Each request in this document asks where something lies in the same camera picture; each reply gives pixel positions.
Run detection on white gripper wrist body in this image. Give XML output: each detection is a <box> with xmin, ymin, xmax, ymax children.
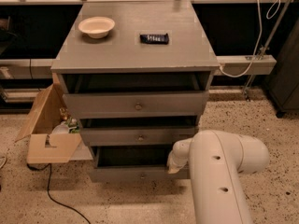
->
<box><xmin>167</xmin><ymin>138</ymin><xmax>192</xmax><ymax>170</ymax></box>

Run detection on grey bottom drawer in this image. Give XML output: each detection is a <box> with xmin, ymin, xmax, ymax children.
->
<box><xmin>90</xmin><ymin>144</ymin><xmax>190</xmax><ymax>182</ymax></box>

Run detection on grey drawer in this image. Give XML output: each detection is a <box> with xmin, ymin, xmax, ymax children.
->
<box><xmin>63</xmin><ymin>91</ymin><xmax>208</xmax><ymax>119</ymax></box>
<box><xmin>80</xmin><ymin>127</ymin><xmax>197</xmax><ymax>147</ymax></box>
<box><xmin>90</xmin><ymin>144</ymin><xmax>190</xmax><ymax>182</ymax></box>

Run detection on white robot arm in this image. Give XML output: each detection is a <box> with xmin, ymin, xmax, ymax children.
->
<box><xmin>167</xmin><ymin>130</ymin><xmax>269</xmax><ymax>224</ymax></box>

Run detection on grey top drawer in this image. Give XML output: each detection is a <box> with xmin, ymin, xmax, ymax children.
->
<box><xmin>63</xmin><ymin>91</ymin><xmax>208</xmax><ymax>119</ymax></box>

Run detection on grey middle drawer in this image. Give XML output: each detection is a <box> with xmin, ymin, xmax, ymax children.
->
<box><xmin>80</xmin><ymin>127</ymin><xmax>197</xmax><ymax>147</ymax></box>

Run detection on grey drawer cabinet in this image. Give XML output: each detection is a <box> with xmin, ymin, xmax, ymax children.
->
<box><xmin>50</xmin><ymin>0</ymin><xmax>221</xmax><ymax>147</ymax></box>

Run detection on open cardboard box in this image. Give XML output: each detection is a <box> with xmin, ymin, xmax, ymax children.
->
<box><xmin>16</xmin><ymin>74</ymin><xmax>90</xmax><ymax>164</ymax></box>

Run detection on items inside cardboard box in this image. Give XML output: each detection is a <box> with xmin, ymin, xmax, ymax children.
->
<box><xmin>52</xmin><ymin>107</ymin><xmax>79</xmax><ymax>134</ymax></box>

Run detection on black snack bar wrapper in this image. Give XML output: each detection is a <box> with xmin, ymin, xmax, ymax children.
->
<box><xmin>139</xmin><ymin>34</ymin><xmax>169</xmax><ymax>45</ymax></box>

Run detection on dark cabinet at right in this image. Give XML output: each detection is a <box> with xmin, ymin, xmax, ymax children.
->
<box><xmin>265</xmin><ymin>19</ymin><xmax>299</xmax><ymax>118</ymax></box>

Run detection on metal pole stand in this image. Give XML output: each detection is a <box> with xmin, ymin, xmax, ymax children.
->
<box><xmin>242</xmin><ymin>0</ymin><xmax>293</xmax><ymax>102</ymax></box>

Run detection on black floor cable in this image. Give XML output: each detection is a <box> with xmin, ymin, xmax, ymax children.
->
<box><xmin>26</xmin><ymin>162</ymin><xmax>92</xmax><ymax>224</ymax></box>

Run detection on white hanging cable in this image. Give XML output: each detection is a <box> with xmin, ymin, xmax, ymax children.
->
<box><xmin>218</xmin><ymin>0</ymin><xmax>282</xmax><ymax>78</ymax></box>

